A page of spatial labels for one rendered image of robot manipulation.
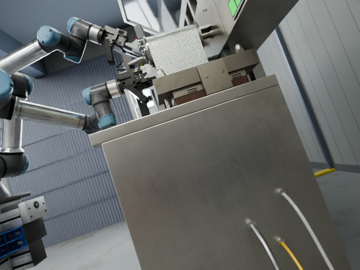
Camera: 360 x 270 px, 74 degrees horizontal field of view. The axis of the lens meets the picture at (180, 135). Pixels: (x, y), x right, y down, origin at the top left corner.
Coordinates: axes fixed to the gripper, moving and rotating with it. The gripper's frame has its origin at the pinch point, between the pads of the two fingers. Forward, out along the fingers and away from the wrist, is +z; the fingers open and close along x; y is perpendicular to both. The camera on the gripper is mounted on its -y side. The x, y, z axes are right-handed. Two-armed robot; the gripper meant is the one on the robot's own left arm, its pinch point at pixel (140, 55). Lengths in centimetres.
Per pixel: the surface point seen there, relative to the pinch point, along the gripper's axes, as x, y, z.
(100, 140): -30, -42, 7
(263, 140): -31, -23, 56
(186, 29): -4.2, 18.3, 16.0
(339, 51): 80, 100, 136
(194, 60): -4.8, 5.4, 24.4
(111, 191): 319, -124, -38
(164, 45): -4.7, 7.1, 9.3
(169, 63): -4.7, 0.0, 14.6
